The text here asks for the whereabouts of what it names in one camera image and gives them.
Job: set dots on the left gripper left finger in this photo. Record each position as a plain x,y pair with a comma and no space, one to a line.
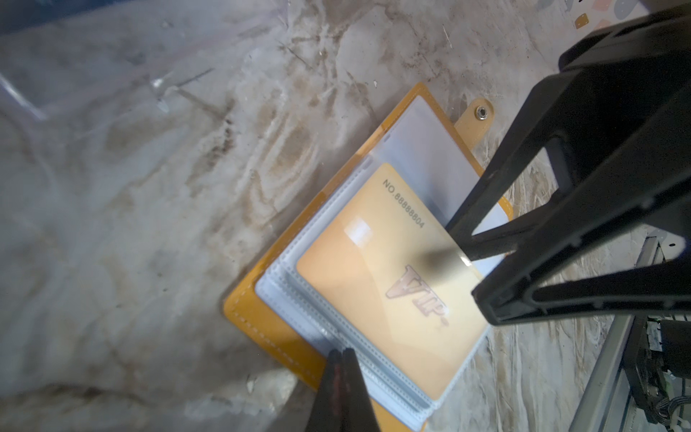
326,413

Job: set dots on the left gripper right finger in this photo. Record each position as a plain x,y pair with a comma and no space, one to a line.
357,411

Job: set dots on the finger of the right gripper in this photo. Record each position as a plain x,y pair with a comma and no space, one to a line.
615,122

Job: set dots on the yellow leather card holder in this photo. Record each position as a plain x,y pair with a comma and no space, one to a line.
280,311

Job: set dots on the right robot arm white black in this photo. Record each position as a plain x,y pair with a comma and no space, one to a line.
599,148

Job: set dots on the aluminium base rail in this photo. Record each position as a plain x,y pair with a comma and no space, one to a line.
610,351

